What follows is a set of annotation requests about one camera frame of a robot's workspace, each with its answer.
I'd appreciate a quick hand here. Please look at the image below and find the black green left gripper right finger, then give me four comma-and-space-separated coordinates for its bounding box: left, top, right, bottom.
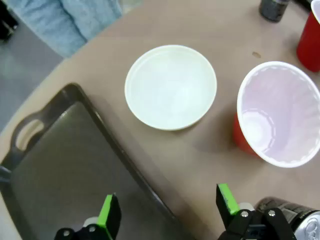
215, 183, 296, 240

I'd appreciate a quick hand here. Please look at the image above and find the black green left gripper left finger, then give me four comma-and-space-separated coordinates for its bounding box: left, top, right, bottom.
54, 192, 123, 240

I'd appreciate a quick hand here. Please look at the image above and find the red plastic cup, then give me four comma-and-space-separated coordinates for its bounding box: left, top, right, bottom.
296, 0, 320, 73
232, 61, 320, 169

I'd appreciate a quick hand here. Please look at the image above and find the person in blue fleece jacket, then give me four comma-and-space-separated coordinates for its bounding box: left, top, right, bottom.
9, 0, 123, 58

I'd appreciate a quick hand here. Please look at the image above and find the dark brown serving tray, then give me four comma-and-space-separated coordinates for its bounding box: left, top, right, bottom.
0, 82, 196, 240

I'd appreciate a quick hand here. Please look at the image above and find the white plastic bowl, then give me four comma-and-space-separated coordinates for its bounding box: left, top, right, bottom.
124, 44, 218, 131

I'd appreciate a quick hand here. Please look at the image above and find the dark beverage can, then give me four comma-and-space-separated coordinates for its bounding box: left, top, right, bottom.
258, 0, 292, 23
253, 196, 320, 240

